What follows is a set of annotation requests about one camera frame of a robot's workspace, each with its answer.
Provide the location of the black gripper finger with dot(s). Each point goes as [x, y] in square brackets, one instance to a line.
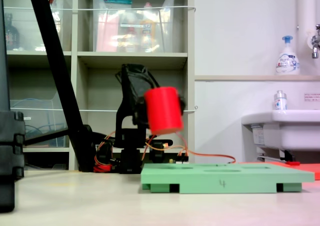
[183, 105]

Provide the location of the white pump soap bottle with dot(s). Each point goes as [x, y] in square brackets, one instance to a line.
[287, 60]

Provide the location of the green board with holes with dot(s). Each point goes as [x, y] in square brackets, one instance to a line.
[225, 178]

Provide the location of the thick black tripod leg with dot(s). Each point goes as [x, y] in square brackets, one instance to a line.
[57, 68]

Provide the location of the small circuit board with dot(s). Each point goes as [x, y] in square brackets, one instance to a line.
[181, 160]

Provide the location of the red flat mat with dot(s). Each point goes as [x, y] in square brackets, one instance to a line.
[311, 169]

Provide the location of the small red block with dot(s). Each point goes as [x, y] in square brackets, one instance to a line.
[293, 163]

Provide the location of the metal faucet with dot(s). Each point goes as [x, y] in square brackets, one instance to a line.
[315, 41]

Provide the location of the dark grey post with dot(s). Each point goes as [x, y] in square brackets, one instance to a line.
[3, 60]

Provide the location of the red cylinder block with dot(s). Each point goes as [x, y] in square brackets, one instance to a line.
[163, 110]

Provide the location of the dark glass bottle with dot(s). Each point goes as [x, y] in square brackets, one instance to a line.
[11, 36]

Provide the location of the white sink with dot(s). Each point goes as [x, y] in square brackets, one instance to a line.
[292, 130]

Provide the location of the small clear bottle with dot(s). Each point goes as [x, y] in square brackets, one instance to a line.
[280, 102]

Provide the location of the orange labelled bottle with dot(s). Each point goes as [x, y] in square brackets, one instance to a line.
[148, 33]

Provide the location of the black clamp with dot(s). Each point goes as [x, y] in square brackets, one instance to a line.
[157, 152]

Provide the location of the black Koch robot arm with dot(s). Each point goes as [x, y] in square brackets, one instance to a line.
[130, 125]

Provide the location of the thin black tripod brace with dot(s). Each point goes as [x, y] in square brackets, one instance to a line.
[45, 137]

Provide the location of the notched black stack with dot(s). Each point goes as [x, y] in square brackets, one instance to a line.
[10, 135]

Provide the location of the beige shelf unit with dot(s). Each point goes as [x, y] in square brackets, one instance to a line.
[100, 58]

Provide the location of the small clear plastic bin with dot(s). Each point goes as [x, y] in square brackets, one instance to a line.
[27, 30]

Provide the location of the clear file holder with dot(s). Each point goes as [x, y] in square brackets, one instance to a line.
[37, 120]

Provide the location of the large clear plastic bin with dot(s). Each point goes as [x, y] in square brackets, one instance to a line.
[112, 30]

